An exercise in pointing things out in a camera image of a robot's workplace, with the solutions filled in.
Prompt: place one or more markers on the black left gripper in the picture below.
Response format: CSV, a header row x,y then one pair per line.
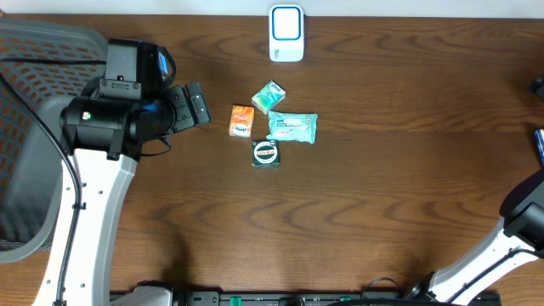
x,y
180,99

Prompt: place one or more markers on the orange tissue pack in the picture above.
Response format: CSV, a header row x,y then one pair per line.
x,y
241,121

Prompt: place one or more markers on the yellow snack bag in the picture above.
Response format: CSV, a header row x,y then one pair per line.
x,y
539,137

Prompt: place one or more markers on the green tissue pack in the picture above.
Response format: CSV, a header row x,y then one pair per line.
x,y
267,98

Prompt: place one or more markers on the dark green small box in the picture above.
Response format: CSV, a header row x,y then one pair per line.
x,y
265,154

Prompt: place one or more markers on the green wet wipes pack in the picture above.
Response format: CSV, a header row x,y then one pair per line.
x,y
292,127

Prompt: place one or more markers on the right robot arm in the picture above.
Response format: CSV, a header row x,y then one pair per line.
x,y
517,239

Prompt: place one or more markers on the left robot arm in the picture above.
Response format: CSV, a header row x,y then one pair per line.
x,y
102,133

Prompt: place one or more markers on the white barcode scanner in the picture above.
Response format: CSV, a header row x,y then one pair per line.
x,y
286,33

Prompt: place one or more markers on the grey plastic shopping basket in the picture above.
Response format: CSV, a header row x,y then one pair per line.
x,y
47,65

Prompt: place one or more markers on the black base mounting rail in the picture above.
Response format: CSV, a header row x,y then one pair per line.
x,y
149,295

